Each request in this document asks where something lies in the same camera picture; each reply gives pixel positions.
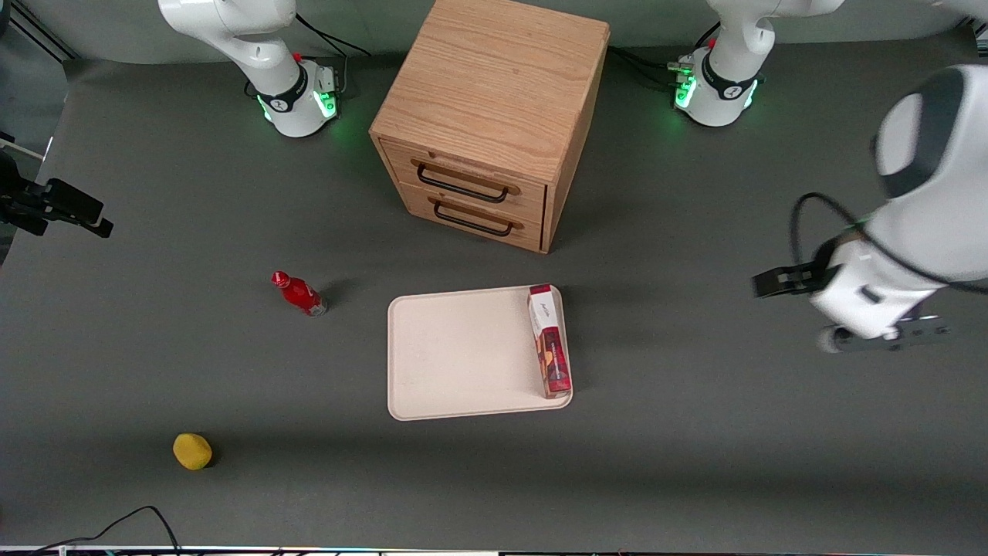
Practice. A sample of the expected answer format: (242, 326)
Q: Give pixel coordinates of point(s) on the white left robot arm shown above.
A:
(934, 170)

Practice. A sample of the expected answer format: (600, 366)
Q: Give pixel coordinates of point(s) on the yellow lemon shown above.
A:
(192, 451)

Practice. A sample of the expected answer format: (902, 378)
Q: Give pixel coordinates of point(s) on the large wooden drawer front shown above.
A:
(463, 174)

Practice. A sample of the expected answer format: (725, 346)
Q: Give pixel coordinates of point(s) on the small wooden drawer front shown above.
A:
(478, 224)

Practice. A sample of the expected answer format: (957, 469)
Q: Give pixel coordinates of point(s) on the beige plastic tray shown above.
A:
(463, 351)

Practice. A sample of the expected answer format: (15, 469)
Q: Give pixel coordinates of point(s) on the red soda bottle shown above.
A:
(299, 294)

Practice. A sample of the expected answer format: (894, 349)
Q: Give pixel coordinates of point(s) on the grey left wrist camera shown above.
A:
(899, 333)

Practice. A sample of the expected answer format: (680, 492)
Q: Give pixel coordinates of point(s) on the wooden drawer cabinet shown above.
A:
(494, 85)

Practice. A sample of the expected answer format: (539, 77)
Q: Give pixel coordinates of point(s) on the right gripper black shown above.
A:
(17, 202)

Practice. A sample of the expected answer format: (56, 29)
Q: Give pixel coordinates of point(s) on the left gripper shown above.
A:
(820, 271)

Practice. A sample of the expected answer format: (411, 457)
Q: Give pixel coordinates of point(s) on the red cookie box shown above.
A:
(552, 347)

